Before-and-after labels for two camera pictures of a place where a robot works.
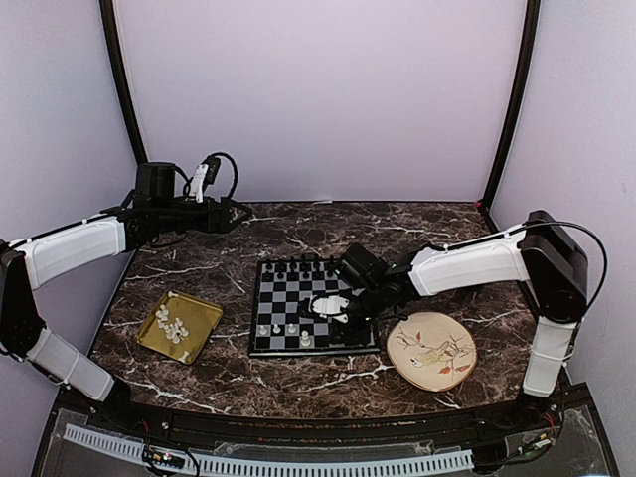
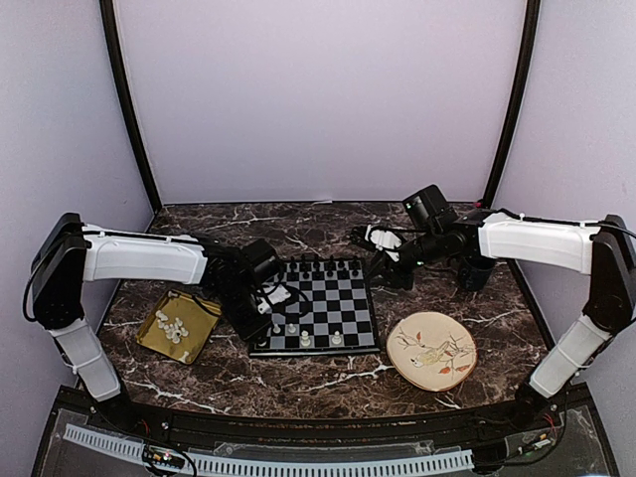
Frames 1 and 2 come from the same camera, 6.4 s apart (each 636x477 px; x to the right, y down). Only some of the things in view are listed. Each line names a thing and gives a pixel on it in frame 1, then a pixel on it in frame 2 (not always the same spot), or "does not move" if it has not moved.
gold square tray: (180, 327) does not move
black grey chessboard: (279, 330) does not move
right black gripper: (362, 336) → (396, 277)
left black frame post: (109, 23) does not move
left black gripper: (222, 226) → (251, 332)
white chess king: (305, 342) does not move
